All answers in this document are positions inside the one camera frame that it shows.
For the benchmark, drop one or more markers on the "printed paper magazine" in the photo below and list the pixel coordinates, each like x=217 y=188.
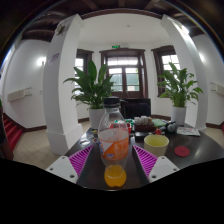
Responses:
x=188 y=131

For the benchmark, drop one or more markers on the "orange soda plastic bottle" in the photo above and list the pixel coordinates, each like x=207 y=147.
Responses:
x=114 y=146

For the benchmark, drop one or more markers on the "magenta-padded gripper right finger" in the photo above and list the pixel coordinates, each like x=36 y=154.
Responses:
x=161 y=166

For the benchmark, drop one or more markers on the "white wall heater unit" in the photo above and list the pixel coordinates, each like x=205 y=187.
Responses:
x=218 y=89
x=18 y=95

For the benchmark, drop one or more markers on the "black chair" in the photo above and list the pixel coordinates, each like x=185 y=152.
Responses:
x=136 y=108

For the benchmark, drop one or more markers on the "red carpeted staircase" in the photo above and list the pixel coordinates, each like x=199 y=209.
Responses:
x=12 y=131

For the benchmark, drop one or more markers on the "brown wooden double door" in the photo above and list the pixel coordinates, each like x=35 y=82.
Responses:
x=125 y=76

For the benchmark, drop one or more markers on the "green exit sign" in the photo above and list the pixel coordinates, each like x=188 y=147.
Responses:
x=115 y=46

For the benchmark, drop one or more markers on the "small grey round object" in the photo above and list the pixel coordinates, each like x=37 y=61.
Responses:
x=171 y=126

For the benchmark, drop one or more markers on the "green book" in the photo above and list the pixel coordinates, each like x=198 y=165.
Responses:
x=159 y=122

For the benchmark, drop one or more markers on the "brown framed window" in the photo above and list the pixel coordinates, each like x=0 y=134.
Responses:
x=79 y=63
x=170 y=60

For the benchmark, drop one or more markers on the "potted green plant white pot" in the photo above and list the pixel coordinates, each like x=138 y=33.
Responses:
x=180 y=90
x=91 y=90

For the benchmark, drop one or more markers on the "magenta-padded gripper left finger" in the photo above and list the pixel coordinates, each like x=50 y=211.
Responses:
x=63 y=166

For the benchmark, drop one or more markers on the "flat round red coaster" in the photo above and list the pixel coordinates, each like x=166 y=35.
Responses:
x=182 y=151

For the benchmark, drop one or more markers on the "pale yellow cup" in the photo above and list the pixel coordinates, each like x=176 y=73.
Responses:
x=156 y=145

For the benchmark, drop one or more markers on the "small red ball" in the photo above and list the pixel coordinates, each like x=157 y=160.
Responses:
x=158 y=131

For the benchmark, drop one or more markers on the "tray of small cups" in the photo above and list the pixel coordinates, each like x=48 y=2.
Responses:
x=144 y=122

